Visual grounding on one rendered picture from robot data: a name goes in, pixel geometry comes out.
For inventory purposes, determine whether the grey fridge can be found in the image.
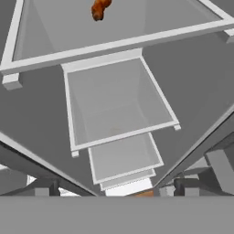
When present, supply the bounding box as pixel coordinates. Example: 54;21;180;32
0;0;234;197

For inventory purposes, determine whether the brown chicken drumstick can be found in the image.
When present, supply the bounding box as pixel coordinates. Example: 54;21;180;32
90;0;113;22

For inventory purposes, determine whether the large white-framed glass fridge shelf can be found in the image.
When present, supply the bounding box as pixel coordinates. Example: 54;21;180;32
0;0;234;91

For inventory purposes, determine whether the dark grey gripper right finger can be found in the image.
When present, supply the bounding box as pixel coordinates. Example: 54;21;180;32
173;178;233;197

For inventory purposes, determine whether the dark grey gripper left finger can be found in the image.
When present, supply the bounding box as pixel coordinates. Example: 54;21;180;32
0;178;61;197

